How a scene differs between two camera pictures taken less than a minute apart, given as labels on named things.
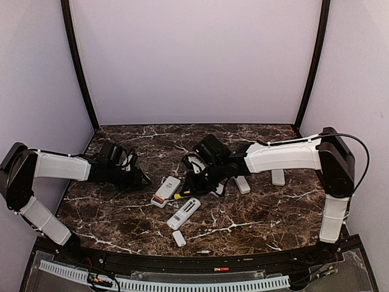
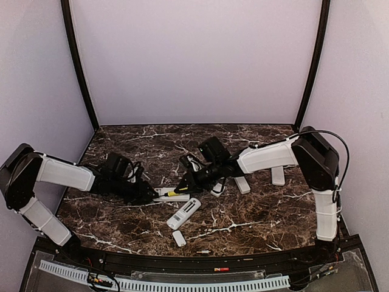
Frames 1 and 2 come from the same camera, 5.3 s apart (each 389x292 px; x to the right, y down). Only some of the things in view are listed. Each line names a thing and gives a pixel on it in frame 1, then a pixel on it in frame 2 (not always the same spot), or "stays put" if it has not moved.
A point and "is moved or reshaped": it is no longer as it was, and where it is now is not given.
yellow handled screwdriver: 177,196 to 171,194
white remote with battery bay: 193,204 stays put
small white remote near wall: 278,177 stays put
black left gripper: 135,183 to 141,193
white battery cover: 179,238 stays put
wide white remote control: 165,191 is moved or reshaped
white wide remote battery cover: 219,190 stays put
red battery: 221,269 stays put
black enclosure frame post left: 72,36 stays put
